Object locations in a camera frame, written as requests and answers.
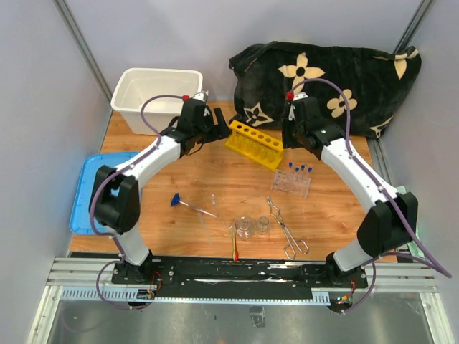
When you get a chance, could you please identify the yellow test tube rack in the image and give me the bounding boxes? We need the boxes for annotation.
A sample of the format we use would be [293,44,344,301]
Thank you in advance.
[225,120,283,171]

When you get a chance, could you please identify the clear plastic tube rack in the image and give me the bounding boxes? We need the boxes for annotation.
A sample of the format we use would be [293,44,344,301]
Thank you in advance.
[270,169,311,199]

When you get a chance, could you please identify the white plastic bin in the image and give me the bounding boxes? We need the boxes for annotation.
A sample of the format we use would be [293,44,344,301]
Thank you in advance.
[110,68,203,135]

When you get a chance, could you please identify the small glass beaker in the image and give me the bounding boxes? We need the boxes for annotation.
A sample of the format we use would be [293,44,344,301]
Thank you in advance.
[257,216,270,235]

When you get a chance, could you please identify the glass conical flask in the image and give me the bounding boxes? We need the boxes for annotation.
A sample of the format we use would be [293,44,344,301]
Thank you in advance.
[232,216,257,239]

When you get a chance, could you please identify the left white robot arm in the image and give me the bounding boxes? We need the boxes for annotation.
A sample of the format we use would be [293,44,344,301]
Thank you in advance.
[89,91,230,284]

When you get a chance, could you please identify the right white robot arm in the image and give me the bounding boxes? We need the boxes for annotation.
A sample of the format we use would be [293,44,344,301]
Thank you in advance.
[281,93,418,287]

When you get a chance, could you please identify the clear plastic pipette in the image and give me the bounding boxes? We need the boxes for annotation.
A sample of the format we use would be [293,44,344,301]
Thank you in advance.
[197,212,213,247]

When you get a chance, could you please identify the black floral blanket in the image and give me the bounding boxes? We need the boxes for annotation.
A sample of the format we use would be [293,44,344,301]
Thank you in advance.
[229,41,422,139]

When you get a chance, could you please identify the metal crucible tongs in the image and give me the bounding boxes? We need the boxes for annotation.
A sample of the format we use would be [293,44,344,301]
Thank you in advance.
[266,196,310,261]

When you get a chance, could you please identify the blue plastic lid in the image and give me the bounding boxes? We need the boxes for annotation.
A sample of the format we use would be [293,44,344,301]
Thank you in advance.
[69,151,137,236]

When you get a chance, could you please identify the green cartoon cloth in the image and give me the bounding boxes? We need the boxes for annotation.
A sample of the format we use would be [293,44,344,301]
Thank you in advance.
[396,186,425,259]

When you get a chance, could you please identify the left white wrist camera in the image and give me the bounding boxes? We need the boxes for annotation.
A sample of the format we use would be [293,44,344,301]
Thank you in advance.
[192,90,209,103]

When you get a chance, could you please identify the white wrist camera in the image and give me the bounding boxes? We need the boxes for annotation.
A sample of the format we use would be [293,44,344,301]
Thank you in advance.
[192,90,209,103]
[287,92,308,122]

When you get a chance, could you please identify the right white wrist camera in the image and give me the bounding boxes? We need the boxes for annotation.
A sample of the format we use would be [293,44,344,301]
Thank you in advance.
[287,92,308,122]

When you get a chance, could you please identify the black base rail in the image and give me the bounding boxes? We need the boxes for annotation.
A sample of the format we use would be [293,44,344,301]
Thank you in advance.
[111,255,368,300]

